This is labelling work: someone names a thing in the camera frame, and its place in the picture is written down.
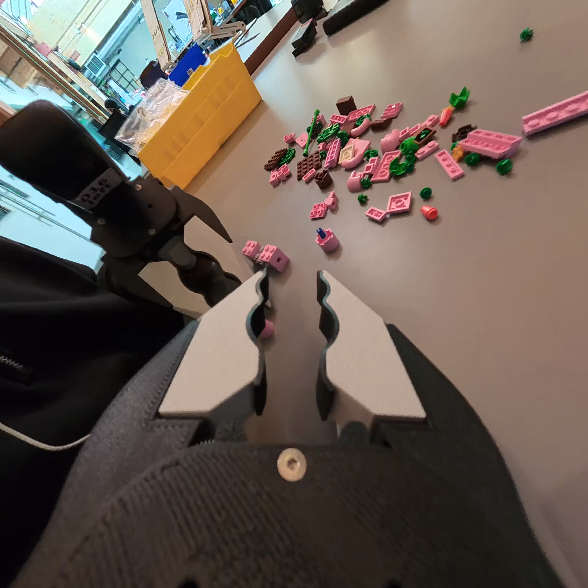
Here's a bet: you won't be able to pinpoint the flat black power bank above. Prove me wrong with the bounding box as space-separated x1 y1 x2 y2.
322 0 391 35

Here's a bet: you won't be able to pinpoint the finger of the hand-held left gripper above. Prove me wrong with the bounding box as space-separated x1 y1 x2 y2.
172 186 258 283
138 257 242 319

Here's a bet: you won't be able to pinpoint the pile of pink toy bricks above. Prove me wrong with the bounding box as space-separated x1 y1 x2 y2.
264 85 588 223

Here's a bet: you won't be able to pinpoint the blue plastic bin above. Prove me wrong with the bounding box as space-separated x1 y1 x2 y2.
171 43 217 88

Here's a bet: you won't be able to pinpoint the clear plastic bags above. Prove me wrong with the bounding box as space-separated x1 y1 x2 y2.
114 78 189 154

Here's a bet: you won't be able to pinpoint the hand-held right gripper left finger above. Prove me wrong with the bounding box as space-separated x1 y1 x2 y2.
157 269 271 442

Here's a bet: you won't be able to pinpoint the yellow plastic bin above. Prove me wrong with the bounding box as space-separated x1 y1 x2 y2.
138 43 262 190

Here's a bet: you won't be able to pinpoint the pink grey brick assembly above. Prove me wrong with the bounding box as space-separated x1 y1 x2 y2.
242 240 290 275

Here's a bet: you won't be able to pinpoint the cardboard display stand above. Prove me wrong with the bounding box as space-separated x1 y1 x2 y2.
184 0 249 44
140 0 173 67

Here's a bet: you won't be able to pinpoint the small black box device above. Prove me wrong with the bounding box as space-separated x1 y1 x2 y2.
290 0 322 24

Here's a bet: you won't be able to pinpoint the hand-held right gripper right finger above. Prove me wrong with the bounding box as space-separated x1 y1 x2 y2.
315 269 428 442

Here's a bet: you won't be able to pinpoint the thin white cable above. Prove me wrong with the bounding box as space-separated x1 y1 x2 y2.
0 422 90 448

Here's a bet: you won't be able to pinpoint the small black adapter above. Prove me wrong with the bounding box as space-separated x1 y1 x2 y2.
292 23 318 57

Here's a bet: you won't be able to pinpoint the person's black jacket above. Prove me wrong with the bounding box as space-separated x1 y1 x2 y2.
0 235 203 588

